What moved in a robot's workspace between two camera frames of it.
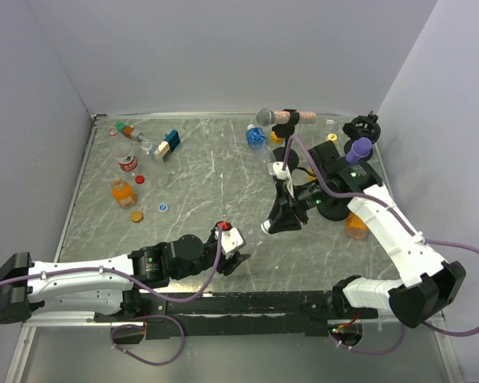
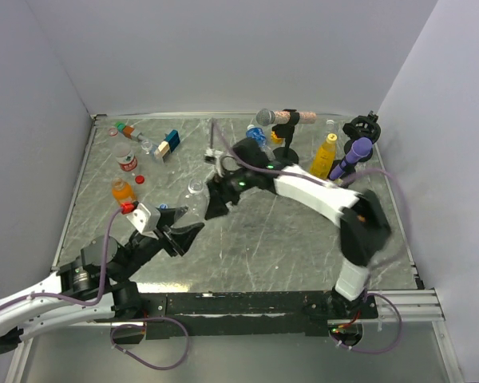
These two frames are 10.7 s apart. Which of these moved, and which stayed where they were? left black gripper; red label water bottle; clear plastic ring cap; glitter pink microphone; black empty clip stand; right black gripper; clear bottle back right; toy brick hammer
Moved: left black gripper; right black gripper
Stayed: black empty clip stand; clear plastic ring cap; red label water bottle; clear bottle back right; toy brick hammer; glitter pink microphone
